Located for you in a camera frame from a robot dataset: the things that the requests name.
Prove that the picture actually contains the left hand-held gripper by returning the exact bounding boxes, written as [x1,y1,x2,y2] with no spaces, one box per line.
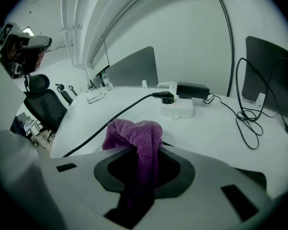
[0,22,53,80]

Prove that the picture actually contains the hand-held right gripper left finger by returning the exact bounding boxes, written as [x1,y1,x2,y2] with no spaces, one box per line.
[50,147,138,229]

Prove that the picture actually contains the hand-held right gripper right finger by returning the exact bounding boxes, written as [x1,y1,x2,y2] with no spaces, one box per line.
[139,146,274,230]

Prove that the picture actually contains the purple cloth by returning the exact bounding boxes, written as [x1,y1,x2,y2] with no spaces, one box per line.
[102,118,164,208]

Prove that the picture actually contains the person's left hand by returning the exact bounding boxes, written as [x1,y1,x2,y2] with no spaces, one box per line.
[33,48,47,72]

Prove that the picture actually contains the long ceiling light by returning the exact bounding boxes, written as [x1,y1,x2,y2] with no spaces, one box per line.
[22,26,36,37]

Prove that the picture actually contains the white ceiling pipes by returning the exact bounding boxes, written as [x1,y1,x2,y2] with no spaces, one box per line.
[59,0,84,68]

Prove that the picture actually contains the black-framed eyeglasses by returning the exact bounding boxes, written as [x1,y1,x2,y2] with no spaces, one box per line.
[85,92,107,104]

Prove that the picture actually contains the clear plastic water bottle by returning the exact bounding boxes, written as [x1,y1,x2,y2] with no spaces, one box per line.
[101,70,114,92]

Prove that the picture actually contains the white power strip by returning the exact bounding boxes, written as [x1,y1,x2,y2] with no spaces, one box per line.
[159,96,195,119]

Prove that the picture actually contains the black power adapter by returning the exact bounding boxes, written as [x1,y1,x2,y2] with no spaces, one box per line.
[176,81,211,100]

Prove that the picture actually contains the grey desk partition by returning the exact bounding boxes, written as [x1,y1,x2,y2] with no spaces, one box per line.
[105,46,158,88]

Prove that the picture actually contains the dark desk partition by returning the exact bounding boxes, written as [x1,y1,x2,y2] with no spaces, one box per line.
[241,35,288,119]

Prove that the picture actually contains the thin black adapter cable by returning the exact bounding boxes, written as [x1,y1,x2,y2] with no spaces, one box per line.
[202,93,264,150]

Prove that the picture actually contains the black power plug cable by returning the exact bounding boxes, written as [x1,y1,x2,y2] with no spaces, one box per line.
[61,91,175,158]

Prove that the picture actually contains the black cable with connector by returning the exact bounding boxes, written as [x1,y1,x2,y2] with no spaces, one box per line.
[235,57,288,136]

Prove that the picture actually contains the black wall conduit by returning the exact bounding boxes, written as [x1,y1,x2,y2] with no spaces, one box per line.
[210,0,235,98]

